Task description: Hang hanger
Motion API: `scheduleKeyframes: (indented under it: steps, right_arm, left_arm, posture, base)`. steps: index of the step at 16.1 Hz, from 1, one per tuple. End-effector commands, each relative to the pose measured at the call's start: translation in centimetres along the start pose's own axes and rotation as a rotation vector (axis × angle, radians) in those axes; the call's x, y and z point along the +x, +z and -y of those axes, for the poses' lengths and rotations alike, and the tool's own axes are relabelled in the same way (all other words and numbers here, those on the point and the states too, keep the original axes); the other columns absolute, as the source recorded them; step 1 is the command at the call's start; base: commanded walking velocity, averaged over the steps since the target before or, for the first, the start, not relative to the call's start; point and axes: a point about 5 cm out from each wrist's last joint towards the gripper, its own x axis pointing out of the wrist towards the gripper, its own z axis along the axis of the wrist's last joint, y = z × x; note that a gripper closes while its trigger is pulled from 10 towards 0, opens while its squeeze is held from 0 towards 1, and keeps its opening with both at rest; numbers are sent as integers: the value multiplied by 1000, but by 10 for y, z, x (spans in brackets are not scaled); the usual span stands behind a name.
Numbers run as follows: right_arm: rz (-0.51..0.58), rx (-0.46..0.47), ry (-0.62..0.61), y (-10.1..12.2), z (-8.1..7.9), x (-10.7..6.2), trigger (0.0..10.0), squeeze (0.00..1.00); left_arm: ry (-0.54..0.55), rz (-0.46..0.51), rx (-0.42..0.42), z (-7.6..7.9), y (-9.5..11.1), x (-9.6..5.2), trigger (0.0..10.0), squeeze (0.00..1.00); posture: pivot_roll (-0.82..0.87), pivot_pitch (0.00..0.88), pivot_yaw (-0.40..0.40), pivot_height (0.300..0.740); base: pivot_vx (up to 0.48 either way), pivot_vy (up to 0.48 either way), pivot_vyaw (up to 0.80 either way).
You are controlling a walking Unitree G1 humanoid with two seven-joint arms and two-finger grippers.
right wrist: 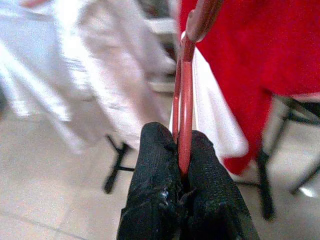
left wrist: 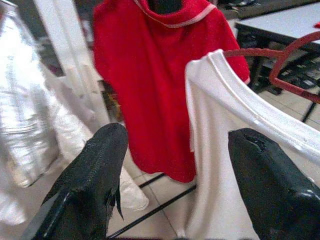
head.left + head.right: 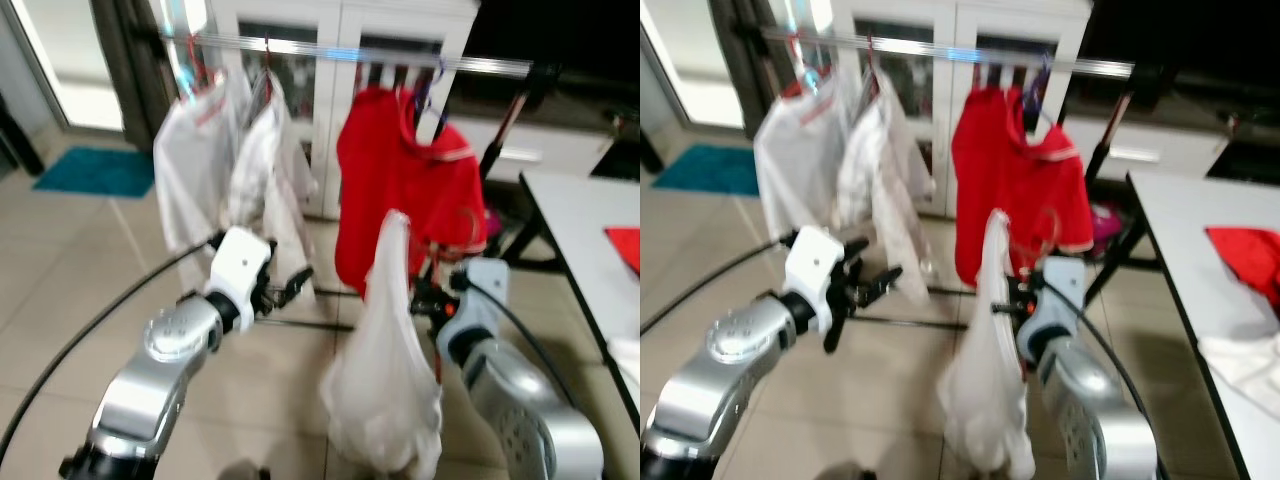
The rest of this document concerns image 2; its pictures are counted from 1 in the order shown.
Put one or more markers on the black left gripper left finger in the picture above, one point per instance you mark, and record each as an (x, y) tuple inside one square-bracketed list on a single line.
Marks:
[(85, 180)]

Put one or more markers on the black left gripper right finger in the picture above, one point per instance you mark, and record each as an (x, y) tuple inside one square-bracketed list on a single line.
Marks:
[(270, 190)]

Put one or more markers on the white flag print t-shirt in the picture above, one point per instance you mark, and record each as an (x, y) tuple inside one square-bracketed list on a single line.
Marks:
[(212, 125)]

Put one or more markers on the red clothes hanger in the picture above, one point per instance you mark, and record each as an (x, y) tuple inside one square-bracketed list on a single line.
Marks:
[(250, 52)]

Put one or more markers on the black clothes rack chrome rod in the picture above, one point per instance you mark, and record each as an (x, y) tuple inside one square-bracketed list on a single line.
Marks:
[(155, 210)]

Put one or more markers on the plain white t-shirt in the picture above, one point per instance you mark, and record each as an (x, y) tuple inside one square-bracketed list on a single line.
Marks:
[(20, 100)]

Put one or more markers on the white jacket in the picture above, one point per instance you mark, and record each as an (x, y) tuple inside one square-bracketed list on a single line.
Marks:
[(70, 62)]

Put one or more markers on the red polo shirt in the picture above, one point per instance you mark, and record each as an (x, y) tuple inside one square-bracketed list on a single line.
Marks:
[(150, 75)]

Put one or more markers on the white table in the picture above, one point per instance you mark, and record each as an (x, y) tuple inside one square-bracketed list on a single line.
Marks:
[(287, 22)]

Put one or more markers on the red garment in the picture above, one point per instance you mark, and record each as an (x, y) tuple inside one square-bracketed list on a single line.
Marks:
[(317, 25)]

